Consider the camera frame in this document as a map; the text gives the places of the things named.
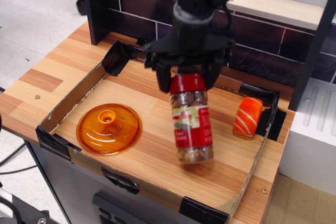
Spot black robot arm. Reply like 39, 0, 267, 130
143, 0, 236, 93

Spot white ribbed side unit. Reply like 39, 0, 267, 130
280, 78, 335, 195

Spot cardboard fence with black tape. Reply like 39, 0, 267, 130
36, 41, 286, 223

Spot orange transparent pot lid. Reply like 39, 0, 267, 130
76, 103, 142, 156

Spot salmon sushi toy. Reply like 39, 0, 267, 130
233, 97, 264, 137

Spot dark brick backsplash shelf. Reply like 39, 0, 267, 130
80, 0, 336, 112

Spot basil leaves bottle red cap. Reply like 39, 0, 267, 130
170, 73, 214, 164

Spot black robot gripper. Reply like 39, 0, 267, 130
143, 18, 235, 93

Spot black cables on floor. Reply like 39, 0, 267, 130
0, 140, 37, 176

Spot black chair caster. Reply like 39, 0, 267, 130
76, 0, 87, 16

